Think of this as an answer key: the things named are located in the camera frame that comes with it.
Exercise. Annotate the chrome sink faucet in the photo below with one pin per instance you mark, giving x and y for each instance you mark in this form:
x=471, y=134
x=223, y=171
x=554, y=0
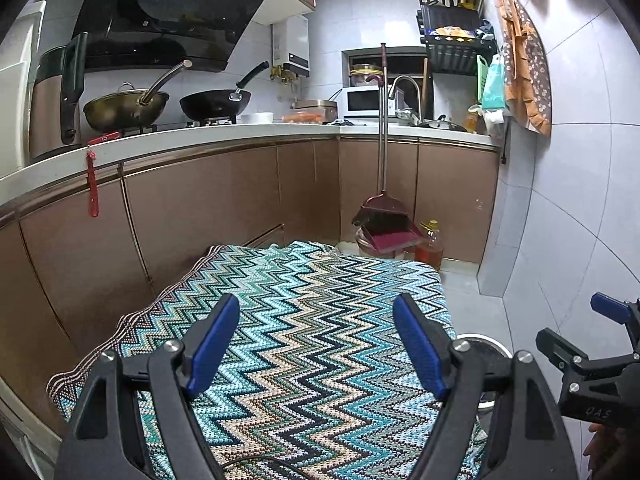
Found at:
x=406, y=95

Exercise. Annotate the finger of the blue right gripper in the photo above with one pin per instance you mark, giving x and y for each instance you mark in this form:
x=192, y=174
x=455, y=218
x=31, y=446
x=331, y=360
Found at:
x=616, y=310

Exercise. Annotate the white round trash bin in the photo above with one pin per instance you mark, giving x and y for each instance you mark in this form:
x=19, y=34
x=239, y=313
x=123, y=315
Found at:
x=490, y=351

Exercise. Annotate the brass wok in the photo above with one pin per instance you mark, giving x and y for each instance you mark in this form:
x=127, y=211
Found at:
x=134, y=108

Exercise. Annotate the black frying pan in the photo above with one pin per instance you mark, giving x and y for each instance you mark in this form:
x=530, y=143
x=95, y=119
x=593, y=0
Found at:
x=228, y=104

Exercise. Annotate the white water heater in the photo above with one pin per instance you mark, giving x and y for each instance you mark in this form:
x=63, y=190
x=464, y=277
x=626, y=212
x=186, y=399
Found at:
x=290, y=47

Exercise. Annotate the teal hanging bag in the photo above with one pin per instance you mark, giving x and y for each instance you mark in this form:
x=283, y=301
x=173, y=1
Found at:
x=494, y=92

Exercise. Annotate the blue zigzag knitted cloth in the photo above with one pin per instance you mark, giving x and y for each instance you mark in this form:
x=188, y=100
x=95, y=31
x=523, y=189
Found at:
x=315, y=383

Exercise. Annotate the brown thermos jug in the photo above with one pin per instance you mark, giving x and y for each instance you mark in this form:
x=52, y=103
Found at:
x=54, y=124

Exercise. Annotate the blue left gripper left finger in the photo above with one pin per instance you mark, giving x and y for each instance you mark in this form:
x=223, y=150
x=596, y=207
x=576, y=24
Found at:
x=207, y=341

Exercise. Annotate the black range hood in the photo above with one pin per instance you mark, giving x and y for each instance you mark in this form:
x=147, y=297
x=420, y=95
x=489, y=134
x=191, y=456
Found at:
x=160, y=33

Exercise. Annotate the orange patterned apron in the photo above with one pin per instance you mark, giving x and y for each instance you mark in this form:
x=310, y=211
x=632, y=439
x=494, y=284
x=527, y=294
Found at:
x=527, y=80

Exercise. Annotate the maroon dustpan with broom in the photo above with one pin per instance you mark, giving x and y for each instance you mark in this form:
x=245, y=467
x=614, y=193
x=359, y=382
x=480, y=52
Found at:
x=384, y=220

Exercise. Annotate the black wall dish rack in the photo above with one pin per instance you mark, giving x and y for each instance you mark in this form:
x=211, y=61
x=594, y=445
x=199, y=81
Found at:
x=454, y=34

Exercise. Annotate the white microwave oven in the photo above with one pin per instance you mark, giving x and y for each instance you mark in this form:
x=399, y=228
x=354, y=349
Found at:
x=359, y=102

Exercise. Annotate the person right hand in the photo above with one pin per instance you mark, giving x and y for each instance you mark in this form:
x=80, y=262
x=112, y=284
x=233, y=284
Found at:
x=613, y=453

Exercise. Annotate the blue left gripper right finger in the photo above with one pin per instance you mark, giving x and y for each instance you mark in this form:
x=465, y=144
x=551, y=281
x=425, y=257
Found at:
x=426, y=343

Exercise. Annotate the cream plastic bucket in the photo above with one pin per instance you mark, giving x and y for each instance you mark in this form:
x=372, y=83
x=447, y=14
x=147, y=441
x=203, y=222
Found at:
x=366, y=249

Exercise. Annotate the yellow cooking oil bottle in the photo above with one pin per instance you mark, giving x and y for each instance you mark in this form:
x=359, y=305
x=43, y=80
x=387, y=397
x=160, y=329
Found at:
x=430, y=250

